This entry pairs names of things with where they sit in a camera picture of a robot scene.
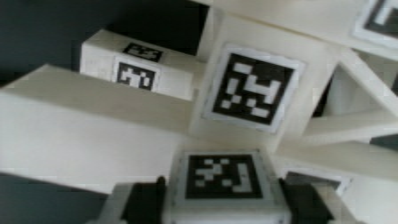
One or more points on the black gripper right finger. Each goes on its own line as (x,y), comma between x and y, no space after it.
(316,204)

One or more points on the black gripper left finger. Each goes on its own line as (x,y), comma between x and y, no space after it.
(134,204)

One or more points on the white chair leg with tag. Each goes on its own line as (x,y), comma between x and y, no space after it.
(225,190)

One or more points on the white chair back frame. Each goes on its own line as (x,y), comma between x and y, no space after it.
(294,99)

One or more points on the white short leg post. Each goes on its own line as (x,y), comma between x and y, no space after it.
(133,62)

